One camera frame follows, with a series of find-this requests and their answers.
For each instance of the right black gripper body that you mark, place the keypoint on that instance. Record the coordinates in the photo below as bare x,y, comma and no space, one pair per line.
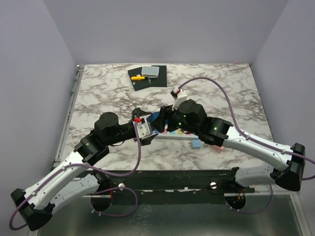
168,113

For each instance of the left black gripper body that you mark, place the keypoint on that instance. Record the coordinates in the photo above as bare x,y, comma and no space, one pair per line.
137,113

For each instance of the dark blue cube socket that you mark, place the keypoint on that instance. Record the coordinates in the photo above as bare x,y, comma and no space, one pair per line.
153,120

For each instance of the white multicolour power strip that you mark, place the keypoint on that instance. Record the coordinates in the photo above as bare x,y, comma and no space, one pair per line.
175,135

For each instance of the pink cube socket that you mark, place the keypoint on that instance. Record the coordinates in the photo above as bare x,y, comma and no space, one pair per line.
217,148

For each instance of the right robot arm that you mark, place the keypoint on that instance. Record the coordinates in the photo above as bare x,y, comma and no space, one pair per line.
284,164

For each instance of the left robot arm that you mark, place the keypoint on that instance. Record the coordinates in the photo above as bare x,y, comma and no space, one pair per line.
34,203

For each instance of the light blue plug adapter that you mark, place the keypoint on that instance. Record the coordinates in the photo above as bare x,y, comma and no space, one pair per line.
195,144

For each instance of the black foam mat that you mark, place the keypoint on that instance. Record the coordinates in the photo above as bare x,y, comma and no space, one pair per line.
160,81

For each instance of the grey white box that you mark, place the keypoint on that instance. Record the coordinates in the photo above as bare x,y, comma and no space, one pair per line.
150,71

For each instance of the yellow utility knife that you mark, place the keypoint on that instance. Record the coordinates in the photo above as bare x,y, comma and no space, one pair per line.
138,78

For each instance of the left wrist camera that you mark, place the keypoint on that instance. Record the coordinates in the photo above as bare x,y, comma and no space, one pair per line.
144,129

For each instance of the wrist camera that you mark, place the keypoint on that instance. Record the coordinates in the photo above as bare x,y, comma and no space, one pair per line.
179,95
144,129

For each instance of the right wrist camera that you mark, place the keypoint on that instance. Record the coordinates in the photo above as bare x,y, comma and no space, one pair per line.
179,95

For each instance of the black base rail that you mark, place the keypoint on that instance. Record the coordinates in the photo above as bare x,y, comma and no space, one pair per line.
169,187

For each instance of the aluminium frame rail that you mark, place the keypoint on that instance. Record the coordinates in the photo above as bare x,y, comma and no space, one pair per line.
283,189

